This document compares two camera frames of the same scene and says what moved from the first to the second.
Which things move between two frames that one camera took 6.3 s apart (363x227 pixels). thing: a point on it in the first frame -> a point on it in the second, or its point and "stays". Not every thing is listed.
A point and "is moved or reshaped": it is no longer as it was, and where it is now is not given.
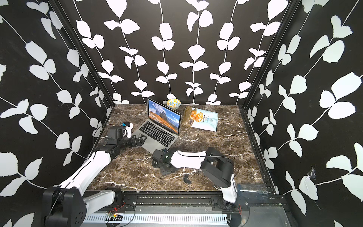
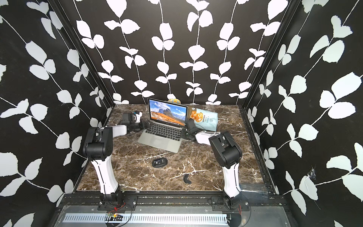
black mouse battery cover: [185, 178] stays
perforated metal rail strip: [157, 218] stays
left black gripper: [140, 142] -> [142, 122]
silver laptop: [162, 128] is moved or reshaped
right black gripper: [162, 171] -> [183, 135]
